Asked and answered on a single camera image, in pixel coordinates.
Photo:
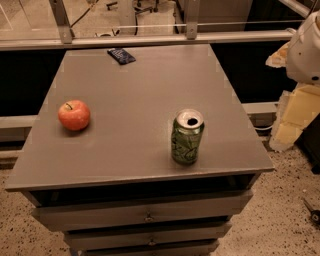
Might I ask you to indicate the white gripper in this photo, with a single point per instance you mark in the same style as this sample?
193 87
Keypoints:
304 57

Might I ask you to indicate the red apple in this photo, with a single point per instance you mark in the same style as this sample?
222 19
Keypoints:
74 115

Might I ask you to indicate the dark blue rxbar wrapper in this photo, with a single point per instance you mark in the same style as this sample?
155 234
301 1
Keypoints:
121 56

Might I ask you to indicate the green soda can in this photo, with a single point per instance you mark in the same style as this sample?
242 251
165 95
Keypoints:
186 136

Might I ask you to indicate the black tool on floor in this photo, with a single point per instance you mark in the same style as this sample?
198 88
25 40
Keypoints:
314 214

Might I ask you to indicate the top grey drawer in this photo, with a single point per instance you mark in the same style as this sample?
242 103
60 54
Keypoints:
152 210

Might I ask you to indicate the grey drawer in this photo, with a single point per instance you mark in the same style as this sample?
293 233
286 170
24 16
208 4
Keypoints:
151 236
189 248
152 210

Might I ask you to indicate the grey drawer cabinet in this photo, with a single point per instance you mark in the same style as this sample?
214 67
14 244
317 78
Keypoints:
125 151

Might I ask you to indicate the bottom grey drawer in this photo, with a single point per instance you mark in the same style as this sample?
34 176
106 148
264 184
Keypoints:
189 248

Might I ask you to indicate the grey metal railing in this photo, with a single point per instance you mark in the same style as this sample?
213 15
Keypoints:
73 24

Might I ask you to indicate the middle grey drawer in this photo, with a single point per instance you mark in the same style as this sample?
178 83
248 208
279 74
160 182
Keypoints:
151 236

